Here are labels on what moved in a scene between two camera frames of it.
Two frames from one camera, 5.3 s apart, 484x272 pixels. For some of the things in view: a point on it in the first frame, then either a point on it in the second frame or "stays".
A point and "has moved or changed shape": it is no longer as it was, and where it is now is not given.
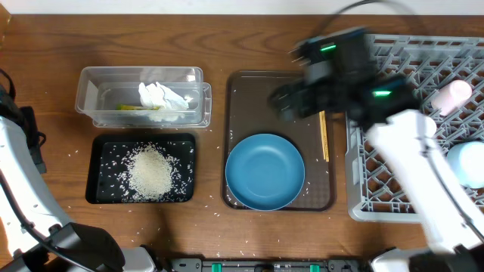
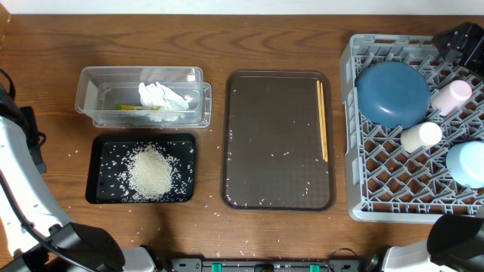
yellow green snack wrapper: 134,107 stays
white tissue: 151,95 stays
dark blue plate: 265,171 has moved or changed shape
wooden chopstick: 322,133 stays
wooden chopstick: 325,136 stays
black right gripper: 297,93 -> 468,32
